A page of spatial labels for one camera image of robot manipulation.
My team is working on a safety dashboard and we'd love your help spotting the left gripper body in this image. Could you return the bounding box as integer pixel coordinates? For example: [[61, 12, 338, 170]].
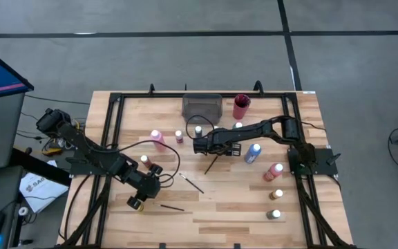
[[126, 163, 164, 211]]

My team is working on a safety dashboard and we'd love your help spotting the large red paint bottle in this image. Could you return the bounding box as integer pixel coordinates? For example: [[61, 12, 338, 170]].
[[262, 163, 285, 183]]

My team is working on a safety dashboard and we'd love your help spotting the black metal bar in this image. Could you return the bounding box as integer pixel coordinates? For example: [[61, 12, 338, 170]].
[[10, 147, 72, 187]]

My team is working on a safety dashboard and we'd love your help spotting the large pink paint bottle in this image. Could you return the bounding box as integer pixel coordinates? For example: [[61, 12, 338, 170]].
[[149, 129, 167, 152]]

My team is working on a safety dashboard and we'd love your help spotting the clear grey plastic bin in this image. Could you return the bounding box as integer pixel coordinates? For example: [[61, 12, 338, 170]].
[[181, 93, 224, 125]]

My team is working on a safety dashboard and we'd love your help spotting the pink plastic cup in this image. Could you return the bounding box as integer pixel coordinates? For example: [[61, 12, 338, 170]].
[[232, 93, 252, 121]]

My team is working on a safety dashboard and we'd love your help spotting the yellow cable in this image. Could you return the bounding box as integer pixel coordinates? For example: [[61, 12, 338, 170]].
[[42, 119, 82, 156]]

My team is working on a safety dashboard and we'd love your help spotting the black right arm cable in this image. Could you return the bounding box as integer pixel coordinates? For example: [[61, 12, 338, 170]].
[[185, 114, 217, 140]]

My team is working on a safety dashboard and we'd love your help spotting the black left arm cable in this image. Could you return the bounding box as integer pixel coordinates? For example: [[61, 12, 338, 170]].
[[117, 139, 182, 190]]

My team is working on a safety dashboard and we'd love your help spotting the black aluminium table frame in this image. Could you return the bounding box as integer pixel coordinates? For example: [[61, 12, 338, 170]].
[[59, 80, 357, 249]]

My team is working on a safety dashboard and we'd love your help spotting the printed white paper sheet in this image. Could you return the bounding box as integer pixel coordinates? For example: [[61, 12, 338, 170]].
[[19, 172, 69, 214]]

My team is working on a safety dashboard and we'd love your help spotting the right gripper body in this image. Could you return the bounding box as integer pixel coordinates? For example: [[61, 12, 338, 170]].
[[192, 129, 242, 157]]

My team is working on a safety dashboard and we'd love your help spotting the large black paint brush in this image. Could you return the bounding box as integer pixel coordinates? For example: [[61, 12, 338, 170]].
[[159, 203, 185, 212]]

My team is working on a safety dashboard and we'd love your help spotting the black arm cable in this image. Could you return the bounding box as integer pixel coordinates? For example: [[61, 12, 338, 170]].
[[185, 114, 217, 140], [117, 139, 182, 190]]

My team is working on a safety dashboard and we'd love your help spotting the large blue paint bottle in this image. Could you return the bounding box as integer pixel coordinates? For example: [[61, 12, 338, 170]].
[[243, 142, 263, 165]]

